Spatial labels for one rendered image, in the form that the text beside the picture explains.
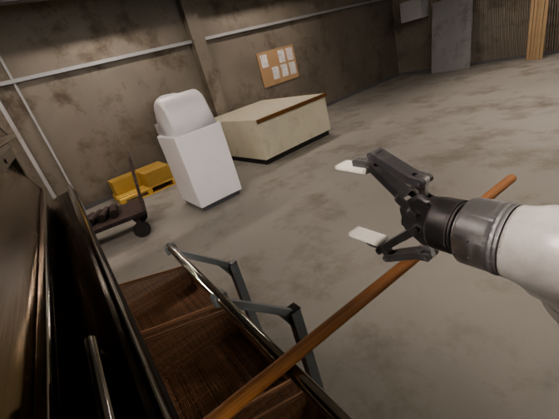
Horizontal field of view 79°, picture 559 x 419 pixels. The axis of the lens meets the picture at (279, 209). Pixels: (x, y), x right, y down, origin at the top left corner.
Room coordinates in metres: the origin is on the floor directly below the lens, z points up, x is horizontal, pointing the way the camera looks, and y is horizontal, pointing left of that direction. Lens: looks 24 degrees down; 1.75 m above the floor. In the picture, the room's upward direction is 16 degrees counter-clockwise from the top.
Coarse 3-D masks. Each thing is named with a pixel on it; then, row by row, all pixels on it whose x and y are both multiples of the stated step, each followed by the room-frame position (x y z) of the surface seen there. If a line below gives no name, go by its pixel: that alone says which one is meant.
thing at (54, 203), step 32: (64, 224) 1.15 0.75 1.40; (64, 256) 0.87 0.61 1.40; (64, 288) 0.68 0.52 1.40; (96, 288) 0.62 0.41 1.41; (64, 320) 0.56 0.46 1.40; (96, 320) 0.51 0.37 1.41; (64, 352) 0.46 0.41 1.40; (64, 384) 0.39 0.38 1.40; (128, 384) 0.34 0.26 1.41; (160, 384) 0.32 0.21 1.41; (64, 416) 0.33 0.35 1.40; (96, 416) 0.31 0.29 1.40; (128, 416) 0.29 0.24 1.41
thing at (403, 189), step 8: (368, 168) 0.48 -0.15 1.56; (376, 168) 0.48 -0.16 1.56; (376, 176) 0.47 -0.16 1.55; (384, 176) 0.46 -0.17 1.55; (392, 176) 0.47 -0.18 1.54; (384, 184) 0.46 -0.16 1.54; (392, 184) 0.45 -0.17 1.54; (400, 184) 0.46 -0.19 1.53; (392, 192) 0.45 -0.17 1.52; (400, 192) 0.44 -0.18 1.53; (408, 192) 0.44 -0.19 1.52; (416, 192) 0.44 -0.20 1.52; (400, 200) 0.43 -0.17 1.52; (408, 208) 0.42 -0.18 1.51; (408, 216) 0.42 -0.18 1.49; (416, 216) 0.41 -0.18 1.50
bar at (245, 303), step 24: (192, 264) 1.04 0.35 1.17; (216, 264) 1.31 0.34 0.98; (216, 288) 0.85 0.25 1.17; (240, 288) 1.33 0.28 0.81; (240, 312) 0.72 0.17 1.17; (264, 312) 0.88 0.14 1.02; (288, 312) 0.92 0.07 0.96; (264, 336) 0.61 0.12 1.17; (312, 360) 0.92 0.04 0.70; (312, 384) 0.45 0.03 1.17; (336, 408) 0.39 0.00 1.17
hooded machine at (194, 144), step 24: (168, 96) 4.88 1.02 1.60; (192, 96) 4.90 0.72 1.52; (168, 120) 4.63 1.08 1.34; (192, 120) 4.74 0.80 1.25; (168, 144) 4.80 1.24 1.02; (192, 144) 4.61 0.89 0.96; (216, 144) 4.78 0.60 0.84; (192, 168) 4.55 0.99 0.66; (216, 168) 4.72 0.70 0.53; (192, 192) 4.61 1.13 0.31; (216, 192) 4.66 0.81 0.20
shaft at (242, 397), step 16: (512, 176) 0.97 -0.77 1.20; (496, 192) 0.91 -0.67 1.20; (400, 272) 0.67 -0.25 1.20; (368, 288) 0.63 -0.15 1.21; (384, 288) 0.64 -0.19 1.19; (352, 304) 0.60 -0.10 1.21; (336, 320) 0.56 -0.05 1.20; (320, 336) 0.54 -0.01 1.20; (288, 352) 0.51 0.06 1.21; (304, 352) 0.51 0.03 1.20; (272, 368) 0.48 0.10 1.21; (288, 368) 0.49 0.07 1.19; (256, 384) 0.46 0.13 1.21; (240, 400) 0.44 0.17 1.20; (208, 416) 0.42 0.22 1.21; (224, 416) 0.42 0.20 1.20
